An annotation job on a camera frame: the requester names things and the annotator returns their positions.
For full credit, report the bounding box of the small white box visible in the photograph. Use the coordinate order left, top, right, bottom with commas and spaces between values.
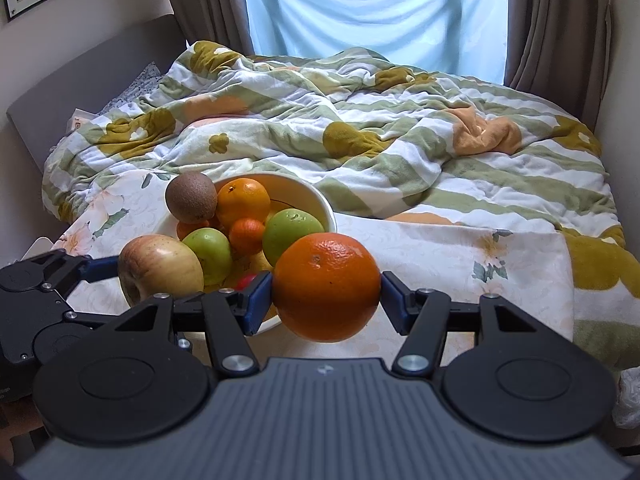
69, 107, 99, 134

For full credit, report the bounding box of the light blue sheer curtain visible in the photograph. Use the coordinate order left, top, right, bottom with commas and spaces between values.
239, 0, 512, 85

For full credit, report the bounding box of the white plastic bag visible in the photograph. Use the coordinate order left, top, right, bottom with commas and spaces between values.
612, 367, 640, 429

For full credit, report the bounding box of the cream ceramic bowl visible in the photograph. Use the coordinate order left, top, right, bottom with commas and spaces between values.
150, 172, 338, 333

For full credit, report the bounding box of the cream floral bed sheet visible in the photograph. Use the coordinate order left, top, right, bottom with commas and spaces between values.
62, 167, 576, 368

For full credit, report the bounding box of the grey headboard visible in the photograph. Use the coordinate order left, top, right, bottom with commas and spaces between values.
5, 14, 192, 182

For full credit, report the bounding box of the yellow apple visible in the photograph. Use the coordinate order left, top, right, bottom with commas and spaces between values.
117, 235, 205, 307

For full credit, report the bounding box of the green apple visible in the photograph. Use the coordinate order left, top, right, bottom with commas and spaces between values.
262, 208, 326, 267
181, 227, 234, 288

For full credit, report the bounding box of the brown kiwi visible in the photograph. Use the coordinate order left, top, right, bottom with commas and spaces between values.
165, 171, 219, 224

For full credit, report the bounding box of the large orange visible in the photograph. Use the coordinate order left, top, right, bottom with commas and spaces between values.
271, 232, 382, 344

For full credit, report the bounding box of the green striped floral blanket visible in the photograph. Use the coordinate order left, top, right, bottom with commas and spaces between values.
42, 40, 640, 371

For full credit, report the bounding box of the small tangerine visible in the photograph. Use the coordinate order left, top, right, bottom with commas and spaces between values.
176, 219, 213, 242
228, 217, 266, 256

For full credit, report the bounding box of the brown curtain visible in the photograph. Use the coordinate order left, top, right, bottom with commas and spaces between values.
502, 0, 614, 132
157, 0, 256, 57

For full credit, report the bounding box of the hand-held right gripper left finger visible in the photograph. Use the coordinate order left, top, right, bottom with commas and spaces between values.
102, 271, 273, 378

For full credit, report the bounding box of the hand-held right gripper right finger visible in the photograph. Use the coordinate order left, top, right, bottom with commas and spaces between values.
378, 270, 551, 378

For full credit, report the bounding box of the grey patterned pillow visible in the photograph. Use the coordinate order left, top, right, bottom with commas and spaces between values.
94, 62, 165, 117

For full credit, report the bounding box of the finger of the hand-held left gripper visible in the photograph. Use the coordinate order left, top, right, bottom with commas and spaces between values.
22, 250, 121, 304
64, 311, 127, 331

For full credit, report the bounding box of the medium orange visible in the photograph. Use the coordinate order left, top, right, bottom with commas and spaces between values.
216, 178, 272, 228

